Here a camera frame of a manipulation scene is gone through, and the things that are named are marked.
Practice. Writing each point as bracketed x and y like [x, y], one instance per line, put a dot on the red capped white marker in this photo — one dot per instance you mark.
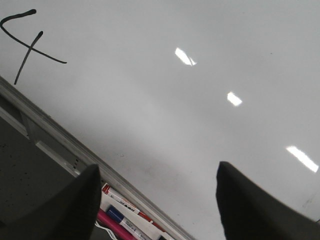
[111, 192]

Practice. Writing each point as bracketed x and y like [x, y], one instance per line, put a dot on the pink marker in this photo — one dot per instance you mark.
[116, 228]

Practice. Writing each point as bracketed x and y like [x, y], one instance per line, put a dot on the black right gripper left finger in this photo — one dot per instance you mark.
[69, 215]

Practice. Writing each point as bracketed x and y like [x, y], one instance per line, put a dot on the white marker tray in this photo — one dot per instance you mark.
[146, 227]

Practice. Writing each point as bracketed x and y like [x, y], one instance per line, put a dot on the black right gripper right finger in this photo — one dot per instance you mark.
[247, 212]

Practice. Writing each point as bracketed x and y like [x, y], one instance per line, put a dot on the white glossy whiteboard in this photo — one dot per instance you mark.
[162, 91]

